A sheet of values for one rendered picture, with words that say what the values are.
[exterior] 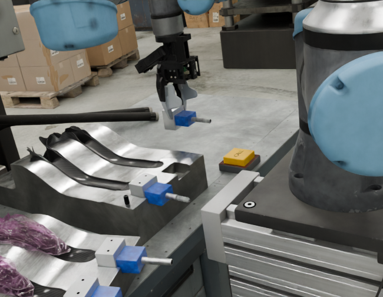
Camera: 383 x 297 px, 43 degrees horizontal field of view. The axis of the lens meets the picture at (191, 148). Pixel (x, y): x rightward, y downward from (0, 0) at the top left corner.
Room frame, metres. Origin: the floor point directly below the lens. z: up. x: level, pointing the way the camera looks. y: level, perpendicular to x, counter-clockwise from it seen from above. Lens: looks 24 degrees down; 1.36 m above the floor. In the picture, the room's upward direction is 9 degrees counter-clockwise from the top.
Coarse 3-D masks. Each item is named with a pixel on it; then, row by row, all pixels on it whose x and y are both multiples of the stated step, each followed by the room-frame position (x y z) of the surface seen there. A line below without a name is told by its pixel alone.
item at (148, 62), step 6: (162, 48) 1.18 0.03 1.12; (150, 54) 1.20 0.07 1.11; (156, 54) 1.19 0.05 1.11; (162, 54) 1.18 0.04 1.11; (144, 60) 1.21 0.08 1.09; (150, 60) 1.20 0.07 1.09; (156, 60) 1.19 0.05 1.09; (138, 66) 1.23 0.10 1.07; (144, 66) 1.21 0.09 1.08; (150, 66) 1.21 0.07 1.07; (138, 72) 1.23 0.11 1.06; (144, 72) 1.23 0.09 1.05
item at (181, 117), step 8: (176, 112) 1.19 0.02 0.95; (184, 112) 1.19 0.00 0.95; (192, 112) 1.18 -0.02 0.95; (168, 120) 1.19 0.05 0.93; (176, 120) 1.17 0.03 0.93; (184, 120) 1.16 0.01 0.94; (192, 120) 1.16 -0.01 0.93; (200, 120) 1.15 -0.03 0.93; (208, 120) 1.13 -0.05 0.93; (168, 128) 1.19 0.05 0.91; (176, 128) 1.18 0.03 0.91
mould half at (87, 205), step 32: (96, 128) 1.20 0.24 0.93; (32, 160) 1.05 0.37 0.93; (96, 160) 1.08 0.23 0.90; (160, 160) 1.03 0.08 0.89; (192, 160) 1.01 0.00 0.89; (0, 192) 1.10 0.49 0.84; (32, 192) 1.02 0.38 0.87; (64, 192) 0.96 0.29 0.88; (96, 192) 0.93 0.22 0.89; (128, 192) 0.90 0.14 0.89; (192, 192) 0.98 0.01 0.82; (96, 224) 0.90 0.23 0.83; (128, 224) 0.84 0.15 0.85; (160, 224) 0.88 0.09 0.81
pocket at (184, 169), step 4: (172, 164) 1.01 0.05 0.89; (176, 164) 1.01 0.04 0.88; (180, 164) 1.01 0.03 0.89; (184, 164) 1.00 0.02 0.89; (168, 168) 1.00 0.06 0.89; (172, 168) 1.01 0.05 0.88; (176, 168) 1.01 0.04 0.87; (180, 168) 1.01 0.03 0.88; (184, 168) 1.00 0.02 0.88; (188, 168) 0.99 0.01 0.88; (164, 172) 0.98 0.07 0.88; (168, 172) 0.99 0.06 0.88; (172, 172) 1.01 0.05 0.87; (176, 172) 1.01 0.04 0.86; (180, 172) 1.01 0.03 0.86; (184, 172) 1.00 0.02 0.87; (188, 172) 0.98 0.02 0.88; (180, 176) 0.99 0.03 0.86
